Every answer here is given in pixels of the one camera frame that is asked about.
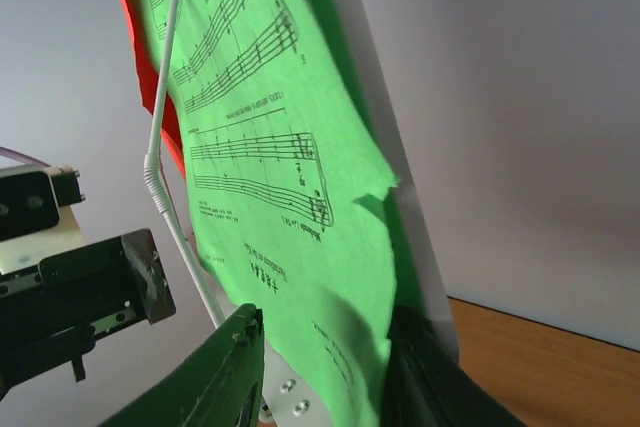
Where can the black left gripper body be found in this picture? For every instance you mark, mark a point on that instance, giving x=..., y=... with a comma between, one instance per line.
x=55, y=312

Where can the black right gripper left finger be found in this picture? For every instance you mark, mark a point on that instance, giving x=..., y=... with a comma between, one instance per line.
x=218, y=385

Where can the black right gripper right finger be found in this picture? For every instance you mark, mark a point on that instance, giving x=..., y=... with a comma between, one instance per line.
x=425, y=387

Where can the white tripod music stand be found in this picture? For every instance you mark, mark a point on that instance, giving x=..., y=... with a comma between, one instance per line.
x=292, y=402

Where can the green sheet music page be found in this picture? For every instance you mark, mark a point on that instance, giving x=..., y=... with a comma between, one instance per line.
x=286, y=186

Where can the red sheet music page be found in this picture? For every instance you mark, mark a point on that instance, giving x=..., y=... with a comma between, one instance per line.
x=148, y=79

